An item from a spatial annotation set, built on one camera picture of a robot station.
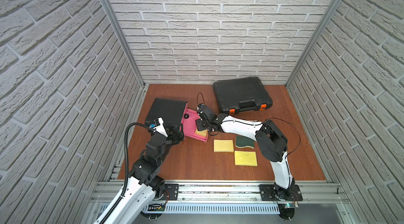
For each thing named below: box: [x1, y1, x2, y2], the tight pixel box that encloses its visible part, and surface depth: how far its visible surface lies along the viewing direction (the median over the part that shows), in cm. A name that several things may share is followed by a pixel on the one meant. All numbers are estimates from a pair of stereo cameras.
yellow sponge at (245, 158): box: [234, 150, 258, 167], surface depth 85 cm
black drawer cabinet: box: [145, 97, 189, 128], surface depth 85 cm
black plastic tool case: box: [213, 76, 274, 116], surface depth 105 cm
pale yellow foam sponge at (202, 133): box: [195, 128, 208, 137], surface depth 89 cm
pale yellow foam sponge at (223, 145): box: [213, 139, 235, 153], surface depth 89 cm
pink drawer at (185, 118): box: [180, 102, 190, 130], surface depth 87 cm
